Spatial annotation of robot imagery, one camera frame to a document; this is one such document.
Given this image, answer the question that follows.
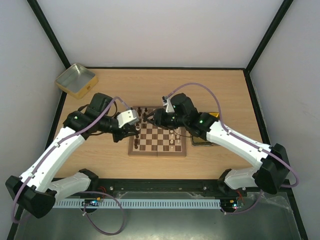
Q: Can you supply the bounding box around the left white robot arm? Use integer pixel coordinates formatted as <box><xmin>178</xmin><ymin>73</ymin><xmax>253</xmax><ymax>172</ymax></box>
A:
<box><xmin>5</xmin><ymin>109</ymin><xmax>139</xmax><ymax>219</ymax></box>

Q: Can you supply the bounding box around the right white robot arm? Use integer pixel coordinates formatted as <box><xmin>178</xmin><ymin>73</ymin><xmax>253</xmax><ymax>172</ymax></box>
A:
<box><xmin>143</xmin><ymin>93</ymin><xmax>289</xmax><ymax>196</ymax></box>

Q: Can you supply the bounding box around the wooden chess board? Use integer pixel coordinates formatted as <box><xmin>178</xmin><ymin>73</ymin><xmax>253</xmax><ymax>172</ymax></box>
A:
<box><xmin>128</xmin><ymin>106</ymin><xmax>187</xmax><ymax>157</ymax></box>

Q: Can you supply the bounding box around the gold green tin box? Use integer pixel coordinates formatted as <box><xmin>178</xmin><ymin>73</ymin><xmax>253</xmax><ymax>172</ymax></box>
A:
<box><xmin>191</xmin><ymin>112</ymin><xmax>222</xmax><ymax>148</ymax></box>

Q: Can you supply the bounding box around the empty silver tin lid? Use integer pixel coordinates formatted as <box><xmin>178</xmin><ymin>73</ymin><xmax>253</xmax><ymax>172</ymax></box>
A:
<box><xmin>55</xmin><ymin>63</ymin><xmax>98</xmax><ymax>100</ymax></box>

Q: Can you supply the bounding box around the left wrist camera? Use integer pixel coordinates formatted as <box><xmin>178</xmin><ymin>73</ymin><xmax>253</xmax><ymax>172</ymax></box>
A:
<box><xmin>116</xmin><ymin>109</ymin><xmax>140</xmax><ymax>128</ymax></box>

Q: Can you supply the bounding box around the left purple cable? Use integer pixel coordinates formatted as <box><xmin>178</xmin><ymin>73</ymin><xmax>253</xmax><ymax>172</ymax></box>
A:
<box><xmin>11</xmin><ymin>96</ymin><xmax>126</xmax><ymax>236</ymax></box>

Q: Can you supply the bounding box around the purple cable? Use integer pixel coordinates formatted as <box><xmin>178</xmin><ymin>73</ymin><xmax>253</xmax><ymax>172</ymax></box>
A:
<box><xmin>167</xmin><ymin>82</ymin><xmax>300</xmax><ymax>216</ymax></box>
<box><xmin>11</xmin><ymin>96</ymin><xmax>126</xmax><ymax>236</ymax></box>

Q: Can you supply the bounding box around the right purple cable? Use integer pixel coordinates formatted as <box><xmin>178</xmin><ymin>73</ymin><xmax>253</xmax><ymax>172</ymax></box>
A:
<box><xmin>167</xmin><ymin>82</ymin><xmax>300</xmax><ymax>216</ymax></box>

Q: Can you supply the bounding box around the black aluminium frame rail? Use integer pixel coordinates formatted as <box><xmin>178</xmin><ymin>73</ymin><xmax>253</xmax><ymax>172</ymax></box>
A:
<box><xmin>49</xmin><ymin>177</ymin><xmax>292</xmax><ymax>198</ymax></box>

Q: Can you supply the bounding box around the white slotted cable duct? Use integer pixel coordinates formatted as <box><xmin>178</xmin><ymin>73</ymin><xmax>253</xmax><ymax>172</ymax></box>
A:
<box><xmin>53</xmin><ymin>198</ymin><xmax>221</xmax><ymax>210</ymax></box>

